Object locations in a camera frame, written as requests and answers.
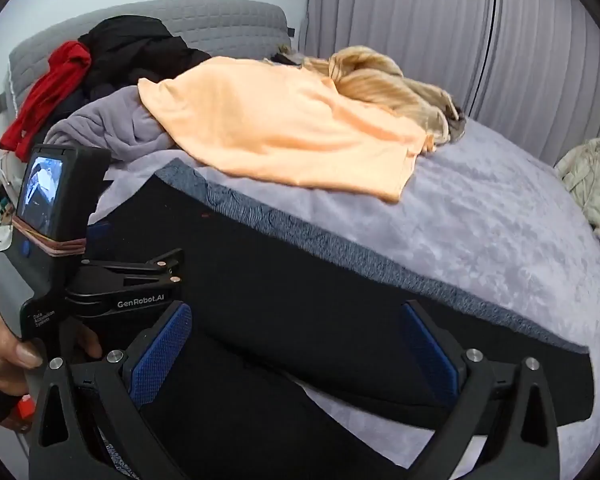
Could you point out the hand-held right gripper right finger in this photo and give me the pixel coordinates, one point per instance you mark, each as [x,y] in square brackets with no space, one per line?
[430,355]

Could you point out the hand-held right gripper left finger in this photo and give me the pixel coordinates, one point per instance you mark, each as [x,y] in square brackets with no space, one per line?
[160,355]

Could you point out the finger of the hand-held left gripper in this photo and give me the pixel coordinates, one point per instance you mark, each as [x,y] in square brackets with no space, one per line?
[130,270]

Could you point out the black pants with blue trim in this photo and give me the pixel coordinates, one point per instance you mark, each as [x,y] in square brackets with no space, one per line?
[280,285]

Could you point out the person's left hand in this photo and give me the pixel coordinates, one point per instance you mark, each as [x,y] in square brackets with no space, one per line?
[10,350]

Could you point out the brown rubber band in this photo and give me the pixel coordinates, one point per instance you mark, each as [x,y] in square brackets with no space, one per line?
[55,246]

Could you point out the red garment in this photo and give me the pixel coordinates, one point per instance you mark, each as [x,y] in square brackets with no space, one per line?
[55,80]

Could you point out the lavender fleece blanket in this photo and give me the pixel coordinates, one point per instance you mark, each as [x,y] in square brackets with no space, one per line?
[480,220]

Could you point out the small red object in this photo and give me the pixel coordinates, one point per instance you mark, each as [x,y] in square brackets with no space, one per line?
[25,406]

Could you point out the black garment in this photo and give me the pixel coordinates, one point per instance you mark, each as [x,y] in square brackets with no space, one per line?
[130,45]

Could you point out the peach cloth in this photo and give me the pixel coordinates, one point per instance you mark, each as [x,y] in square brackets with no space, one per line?
[280,125]

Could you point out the grey quilted headboard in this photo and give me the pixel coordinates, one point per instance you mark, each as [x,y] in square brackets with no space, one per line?
[205,20]

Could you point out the cream jacket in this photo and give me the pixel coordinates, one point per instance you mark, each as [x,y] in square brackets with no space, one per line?
[587,180]

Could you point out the beige ribbed garment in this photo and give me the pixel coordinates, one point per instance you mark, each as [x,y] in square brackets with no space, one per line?
[380,80]

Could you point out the grey pleated curtain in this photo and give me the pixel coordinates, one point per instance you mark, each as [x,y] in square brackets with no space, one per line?
[405,10]

